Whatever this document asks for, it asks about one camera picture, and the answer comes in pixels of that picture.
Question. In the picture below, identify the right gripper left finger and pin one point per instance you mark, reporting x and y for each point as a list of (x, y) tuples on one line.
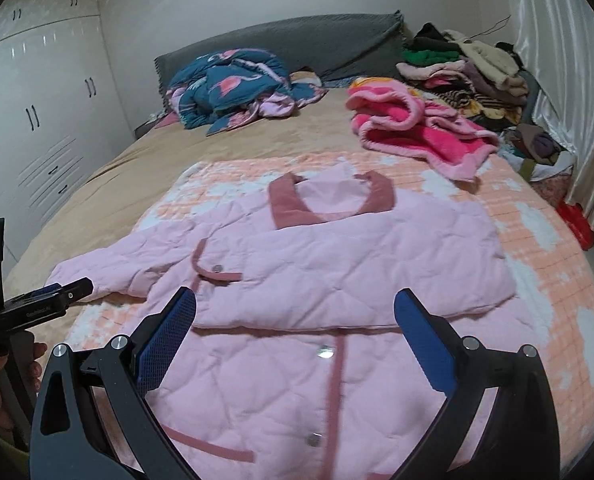
[(68, 437)]

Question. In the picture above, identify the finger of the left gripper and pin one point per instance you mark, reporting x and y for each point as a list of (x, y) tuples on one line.
[(47, 308), (35, 294)]

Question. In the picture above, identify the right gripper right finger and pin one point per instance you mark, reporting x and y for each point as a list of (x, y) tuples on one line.
[(520, 439)]

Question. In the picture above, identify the pink quilted jacket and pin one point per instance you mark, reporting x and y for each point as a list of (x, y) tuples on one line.
[(295, 367)]

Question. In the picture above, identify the bag of dark clothes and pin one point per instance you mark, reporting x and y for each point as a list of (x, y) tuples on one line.
[(534, 154)]

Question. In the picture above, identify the pile of folded clothes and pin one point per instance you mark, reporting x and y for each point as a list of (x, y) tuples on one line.
[(487, 84)]

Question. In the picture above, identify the tan bed sheet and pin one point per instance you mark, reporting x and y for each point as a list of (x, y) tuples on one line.
[(107, 207)]

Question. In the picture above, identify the orange white checkered blanket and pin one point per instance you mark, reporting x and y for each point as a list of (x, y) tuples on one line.
[(551, 274)]

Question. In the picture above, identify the white wardrobe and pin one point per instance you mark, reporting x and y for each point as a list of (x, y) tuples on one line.
[(60, 114)]

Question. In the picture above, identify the red plastic bag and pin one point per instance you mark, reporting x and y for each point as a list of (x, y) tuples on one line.
[(574, 217)]

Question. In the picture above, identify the blue flamingo print garment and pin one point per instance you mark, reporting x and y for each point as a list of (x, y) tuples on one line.
[(229, 89)]

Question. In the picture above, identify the hot pink fleece blanket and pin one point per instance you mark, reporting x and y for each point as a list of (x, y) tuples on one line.
[(389, 117)]

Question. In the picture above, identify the grey bed headboard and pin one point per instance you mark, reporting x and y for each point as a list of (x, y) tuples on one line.
[(335, 46)]

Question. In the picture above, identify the cream satin curtain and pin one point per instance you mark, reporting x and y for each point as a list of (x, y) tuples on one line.
[(555, 40)]

